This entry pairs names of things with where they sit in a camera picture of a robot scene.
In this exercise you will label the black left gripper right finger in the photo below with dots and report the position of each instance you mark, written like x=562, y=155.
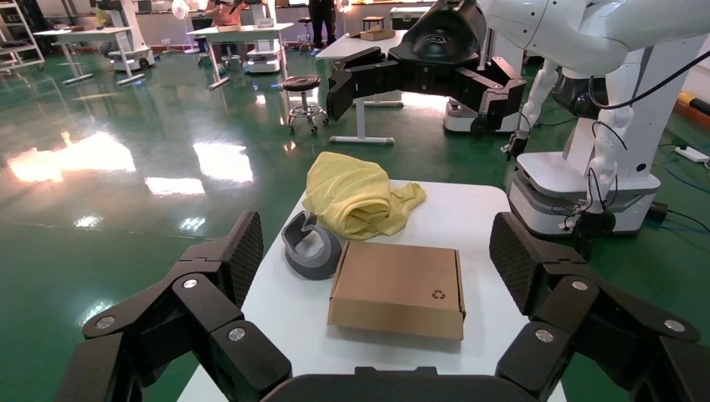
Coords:
x=554, y=344

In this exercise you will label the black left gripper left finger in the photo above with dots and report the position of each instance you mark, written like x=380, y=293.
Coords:
x=222, y=344

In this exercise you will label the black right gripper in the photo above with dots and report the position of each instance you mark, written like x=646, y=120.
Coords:
x=438, y=66

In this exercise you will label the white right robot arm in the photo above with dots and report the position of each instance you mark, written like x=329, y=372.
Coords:
x=554, y=22

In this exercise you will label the open cardboard box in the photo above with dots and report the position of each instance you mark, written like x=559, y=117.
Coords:
x=377, y=34

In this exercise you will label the small brown cardboard box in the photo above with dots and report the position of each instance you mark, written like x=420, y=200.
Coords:
x=394, y=283

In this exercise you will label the silver equipment case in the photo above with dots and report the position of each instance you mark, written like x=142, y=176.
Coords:
x=407, y=16

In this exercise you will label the white table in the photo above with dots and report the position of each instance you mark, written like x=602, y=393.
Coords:
x=83, y=33
x=238, y=30
x=355, y=47

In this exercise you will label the wooden stool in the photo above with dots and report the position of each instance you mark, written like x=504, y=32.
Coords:
x=373, y=21

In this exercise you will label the person in black clothes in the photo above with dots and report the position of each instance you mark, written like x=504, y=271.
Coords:
x=322, y=19

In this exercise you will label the black round stool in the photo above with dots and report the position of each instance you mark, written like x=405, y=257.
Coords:
x=302, y=84

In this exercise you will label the yellow cloth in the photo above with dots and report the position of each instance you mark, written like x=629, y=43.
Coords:
x=349, y=194

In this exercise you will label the person in orange shirt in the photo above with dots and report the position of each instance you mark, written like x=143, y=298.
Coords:
x=224, y=14

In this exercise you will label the white robot torso and base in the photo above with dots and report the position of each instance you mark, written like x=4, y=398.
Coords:
x=643, y=144

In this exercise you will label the white power strip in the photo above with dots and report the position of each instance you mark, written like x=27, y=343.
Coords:
x=692, y=153

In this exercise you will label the white standing fan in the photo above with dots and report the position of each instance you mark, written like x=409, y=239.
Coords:
x=180, y=8

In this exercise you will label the yellow black bumper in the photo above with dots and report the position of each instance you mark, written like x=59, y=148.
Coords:
x=693, y=108

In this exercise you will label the white metal shelf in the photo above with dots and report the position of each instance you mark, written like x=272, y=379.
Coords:
x=16, y=50

